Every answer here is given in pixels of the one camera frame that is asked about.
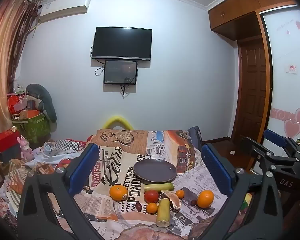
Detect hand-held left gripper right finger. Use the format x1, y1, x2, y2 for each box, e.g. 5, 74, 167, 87
200, 143, 284, 240

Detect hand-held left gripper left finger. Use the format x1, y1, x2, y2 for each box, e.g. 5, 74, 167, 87
17, 143, 100, 240

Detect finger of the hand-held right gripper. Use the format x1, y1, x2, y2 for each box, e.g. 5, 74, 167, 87
240, 136, 300, 174
263, 129, 300, 156

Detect large plain orange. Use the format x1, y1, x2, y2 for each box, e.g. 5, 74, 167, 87
197, 190, 215, 209

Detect orange with sticker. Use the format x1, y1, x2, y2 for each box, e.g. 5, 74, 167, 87
109, 184, 128, 201

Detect dark grey round plate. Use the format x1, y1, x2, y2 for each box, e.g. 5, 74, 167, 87
133, 159, 177, 183

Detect red tomato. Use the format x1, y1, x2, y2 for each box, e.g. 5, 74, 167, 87
144, 189, 159, 204

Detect black white checkered cloth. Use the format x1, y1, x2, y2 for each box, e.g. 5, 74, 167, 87
54, 139, 88, 154

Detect white crumpled cloth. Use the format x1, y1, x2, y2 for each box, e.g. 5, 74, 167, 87
25, 147, 83, 170

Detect dark blue backpack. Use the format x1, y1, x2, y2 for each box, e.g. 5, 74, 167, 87
187, 126, 204, 148

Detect white heart-print wardrobe door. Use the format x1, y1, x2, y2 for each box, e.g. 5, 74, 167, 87
261, 4, 300, 144

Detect printed newspaper tablecloth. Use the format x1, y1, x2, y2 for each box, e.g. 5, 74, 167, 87
74, 129, 232, 240

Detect brown wooden door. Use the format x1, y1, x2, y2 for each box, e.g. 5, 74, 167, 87
237, 39, 269, 141

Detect pink bunny toy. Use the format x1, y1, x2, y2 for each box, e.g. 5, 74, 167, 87
19, 135, 34, 162

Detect green patterned bag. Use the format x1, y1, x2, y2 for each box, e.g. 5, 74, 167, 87
12, 112, 52, 144

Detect patchwork printed blanket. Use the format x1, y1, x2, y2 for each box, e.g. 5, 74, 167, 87
0, 159, 65, 220

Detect red box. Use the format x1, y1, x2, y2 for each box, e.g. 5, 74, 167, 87
0, 129, 22, 153

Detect red gift bag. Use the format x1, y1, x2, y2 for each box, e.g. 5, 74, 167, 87
7, 94, 28, 114

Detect small black monitor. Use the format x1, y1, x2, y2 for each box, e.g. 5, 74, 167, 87
103, 60, 138, 85

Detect wooden overhead cabinets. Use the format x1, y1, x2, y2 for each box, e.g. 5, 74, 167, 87
207, 0, 297, 41

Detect striped brown curtain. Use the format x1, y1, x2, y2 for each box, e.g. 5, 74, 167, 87
0, 0, 42, 183

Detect white air conditioner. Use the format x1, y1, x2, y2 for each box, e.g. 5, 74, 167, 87
38, 0, 91, 23

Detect black wall television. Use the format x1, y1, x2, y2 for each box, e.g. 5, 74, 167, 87
91, 26, 153, 61

